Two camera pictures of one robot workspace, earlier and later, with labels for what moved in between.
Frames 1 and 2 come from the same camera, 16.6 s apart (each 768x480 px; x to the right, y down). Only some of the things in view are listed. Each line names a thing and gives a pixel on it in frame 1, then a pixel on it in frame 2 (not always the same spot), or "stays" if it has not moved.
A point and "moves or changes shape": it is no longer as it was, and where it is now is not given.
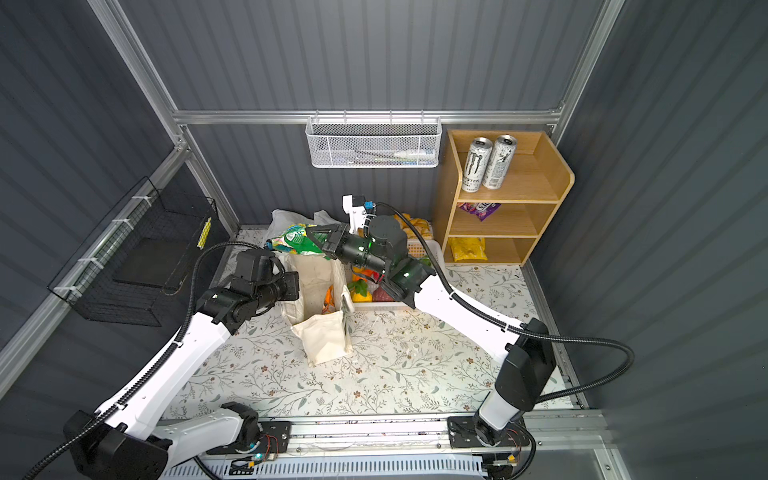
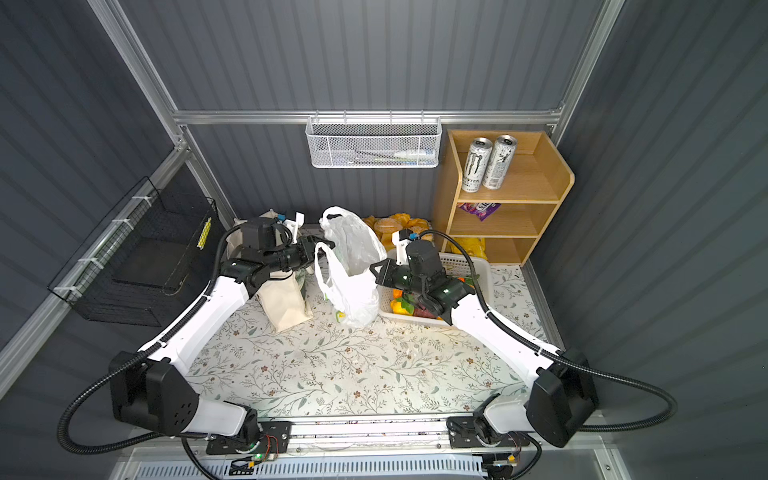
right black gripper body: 356,251 -> 401,277
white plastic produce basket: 368,292 -> 478,268
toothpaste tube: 423,154 stays
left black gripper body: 281,290 -> 286,258
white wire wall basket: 373,139 stays
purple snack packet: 481,209 stays
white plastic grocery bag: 281,220 -> 346,271
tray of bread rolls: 421,228 stays
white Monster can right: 499,162 stays
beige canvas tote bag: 321,313 moves or changes shape
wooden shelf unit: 538,180 stays
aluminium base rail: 374,433 stays
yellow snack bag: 467,248 stays
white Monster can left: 477,164 stays
